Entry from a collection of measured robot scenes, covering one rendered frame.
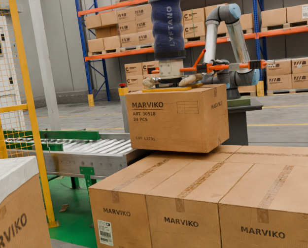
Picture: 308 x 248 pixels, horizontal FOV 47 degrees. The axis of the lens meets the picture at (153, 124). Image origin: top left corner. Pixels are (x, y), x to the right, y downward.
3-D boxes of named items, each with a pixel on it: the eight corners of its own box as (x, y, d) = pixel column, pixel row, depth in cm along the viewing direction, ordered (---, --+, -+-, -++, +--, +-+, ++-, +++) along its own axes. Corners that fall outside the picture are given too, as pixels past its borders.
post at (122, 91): (131, 188, 355) (118, 88, 338) (135, 185, 361) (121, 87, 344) (137, 188, 352) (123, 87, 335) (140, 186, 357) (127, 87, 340)
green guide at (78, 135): (-6, 138, 417) (-8, 130, 415) (1, 135, 425) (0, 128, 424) (98, 139, 331) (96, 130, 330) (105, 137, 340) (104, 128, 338)
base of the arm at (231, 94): (218, 99, 332) (217, 88, 331) (238, 96, 331) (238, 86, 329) (221, 100, 313) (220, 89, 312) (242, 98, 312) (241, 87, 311)
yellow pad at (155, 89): (142, 92, 250) (141, 85, 249) (149, 90, 258) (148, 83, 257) (185, 90, 232) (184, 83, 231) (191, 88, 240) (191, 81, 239)
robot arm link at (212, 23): (204, 6, 284) (196, 86, 270) (219, 3, 277) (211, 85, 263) (210, 13, 293) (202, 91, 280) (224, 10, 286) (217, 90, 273)
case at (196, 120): (131, 148, 259) (124, 94, 251) (159, 135, 292) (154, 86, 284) (207, 153, 227) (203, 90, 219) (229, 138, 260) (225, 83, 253)
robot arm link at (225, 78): (218, 89, 274) (216, 73, 272) (232, 88, 267) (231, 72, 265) (213, 90, 266) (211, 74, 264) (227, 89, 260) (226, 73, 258)
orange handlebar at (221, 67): (137, 76, 262) (137, 71, 262) (158, 72, 287) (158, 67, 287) (265, 67, 214) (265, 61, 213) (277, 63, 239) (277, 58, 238)
